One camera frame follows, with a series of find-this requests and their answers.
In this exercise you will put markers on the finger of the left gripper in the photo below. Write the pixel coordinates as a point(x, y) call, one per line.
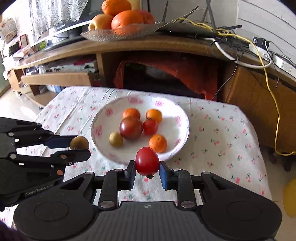
point(22, 133)
point(24, 165)

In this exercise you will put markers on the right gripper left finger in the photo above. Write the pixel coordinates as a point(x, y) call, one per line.
point(114, 181)

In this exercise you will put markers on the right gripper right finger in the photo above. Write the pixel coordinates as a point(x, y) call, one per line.
point(180, 181)

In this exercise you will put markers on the brown kiwi fruit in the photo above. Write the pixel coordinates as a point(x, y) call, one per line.
point(115, 139)
point(79, 143)

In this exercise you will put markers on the small red tomato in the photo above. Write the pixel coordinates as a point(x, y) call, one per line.
point(146, 161)
point(150, 127)

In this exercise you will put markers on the mandarin orange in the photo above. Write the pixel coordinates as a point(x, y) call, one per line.
point(154, 114)
point(158, 143)
point(131, 112)

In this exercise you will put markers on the white floral ceramic bowl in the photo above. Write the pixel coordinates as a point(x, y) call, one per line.
point(175, 127)

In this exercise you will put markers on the cherry print tablecloth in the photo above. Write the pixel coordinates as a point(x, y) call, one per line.
point(210, 136)

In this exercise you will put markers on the silver set-top box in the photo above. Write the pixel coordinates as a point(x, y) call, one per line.
point(69, 65)

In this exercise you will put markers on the red cloth in cabinet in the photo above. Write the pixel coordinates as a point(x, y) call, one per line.
point(166, 74)

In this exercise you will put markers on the black television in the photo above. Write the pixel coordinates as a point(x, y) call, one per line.
point(69, 32)

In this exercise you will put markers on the yellow trash bin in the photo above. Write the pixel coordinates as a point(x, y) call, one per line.
point(289, 198)

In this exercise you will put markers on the white lace cover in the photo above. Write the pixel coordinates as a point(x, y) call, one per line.
point(46, 14)

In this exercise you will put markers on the wooden tv cabinet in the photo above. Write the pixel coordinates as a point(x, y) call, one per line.
point(262, 94)

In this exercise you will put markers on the glass fruit dish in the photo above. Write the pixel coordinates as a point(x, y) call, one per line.
point(125, 33)

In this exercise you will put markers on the yellow red apple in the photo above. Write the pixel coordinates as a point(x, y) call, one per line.
point(101, 22)

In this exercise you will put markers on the front large orange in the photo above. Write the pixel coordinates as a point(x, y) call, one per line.
point(126, 18)

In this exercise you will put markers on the large orange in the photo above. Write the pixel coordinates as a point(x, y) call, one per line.
point(114, 7)
point(126, 18)

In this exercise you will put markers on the top large orange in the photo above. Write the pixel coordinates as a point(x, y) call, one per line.
point(114, 7)

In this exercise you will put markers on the black wifi router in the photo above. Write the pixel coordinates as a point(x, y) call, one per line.
point(185, 27)

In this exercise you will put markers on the white power strip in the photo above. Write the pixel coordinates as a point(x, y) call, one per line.
point(280, 60)

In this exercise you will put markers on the black power adapter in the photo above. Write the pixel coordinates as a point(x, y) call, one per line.
point(260, 41)

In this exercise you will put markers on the red apple behind orange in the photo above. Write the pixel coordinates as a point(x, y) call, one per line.
point(148, 18)

